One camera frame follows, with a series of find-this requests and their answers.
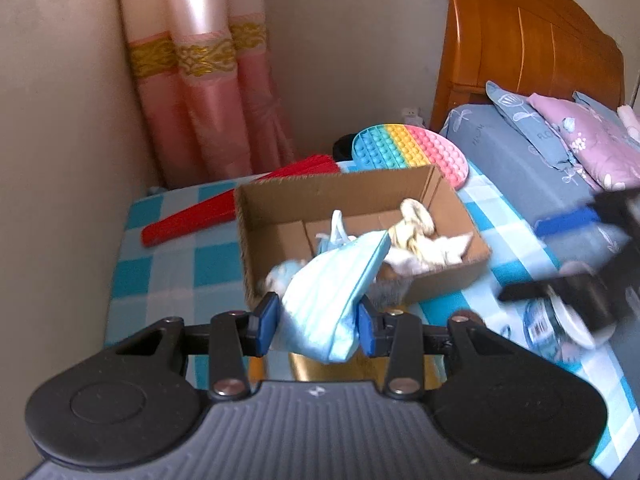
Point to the white wall plug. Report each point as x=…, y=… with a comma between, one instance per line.
x=411, y=114

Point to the blue face mask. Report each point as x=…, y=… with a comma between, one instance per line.
x=325, y=302

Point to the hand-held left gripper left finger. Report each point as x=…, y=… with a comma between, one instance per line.
x=268, y=322

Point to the pink curtain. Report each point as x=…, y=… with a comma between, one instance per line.
x=200, y=85

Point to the yellow tissue pack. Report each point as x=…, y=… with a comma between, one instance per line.
x=320, y=371

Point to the pink floral pillow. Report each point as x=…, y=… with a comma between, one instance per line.
x=595, y=145

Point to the brown cardboard box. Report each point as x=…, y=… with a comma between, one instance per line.
x=445, y=280

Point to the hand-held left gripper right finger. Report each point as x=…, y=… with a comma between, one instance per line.
x=367, y=322

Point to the rainbow pop bubble toy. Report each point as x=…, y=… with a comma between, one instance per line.
x=410, y=152

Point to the red folding fan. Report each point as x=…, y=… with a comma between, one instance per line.
x=200, y=215

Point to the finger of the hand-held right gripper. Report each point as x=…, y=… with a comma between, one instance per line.
x=567, y=221
x=550, y=287

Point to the wooden bed headboard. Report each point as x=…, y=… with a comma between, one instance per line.
x=510, y=35

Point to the white socks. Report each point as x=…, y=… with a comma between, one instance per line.
x=442, y=251

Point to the blue sheep plush toy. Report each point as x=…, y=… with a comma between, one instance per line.
x=281, y=276

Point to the grey-blue floral pillow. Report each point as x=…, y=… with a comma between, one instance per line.
x=525, y=120

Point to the blue checkered tablecloth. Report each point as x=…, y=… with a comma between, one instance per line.
x=165, y=270

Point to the clear jar with white lid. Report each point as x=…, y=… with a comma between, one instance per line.
x=545, y=327

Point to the grey-blue bed sheet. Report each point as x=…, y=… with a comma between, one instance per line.
x=500, y=160

